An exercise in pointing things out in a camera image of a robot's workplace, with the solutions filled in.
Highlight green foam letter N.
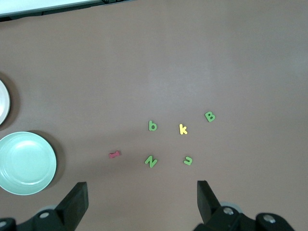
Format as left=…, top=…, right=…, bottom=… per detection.
left=144, top=155, right=158, bottom=168

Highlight white table edge rail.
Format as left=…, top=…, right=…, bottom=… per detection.
left=0, top=0, right=128, bottom=22

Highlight pale pink plate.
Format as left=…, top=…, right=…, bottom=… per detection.
left=0, top=79, right=12, bottom=126

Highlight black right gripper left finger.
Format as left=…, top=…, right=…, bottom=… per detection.
left=0, top=182, right=89, bottom=231

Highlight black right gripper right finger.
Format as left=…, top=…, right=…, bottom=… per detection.
left=193, top=180, right=295, bottom=231

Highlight light green plate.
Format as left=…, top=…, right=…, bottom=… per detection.
left=0, top=131, right=58, bottom=196

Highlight green foam capital letter B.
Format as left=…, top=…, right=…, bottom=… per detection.
left=204, top=111, right=216, bottom=123

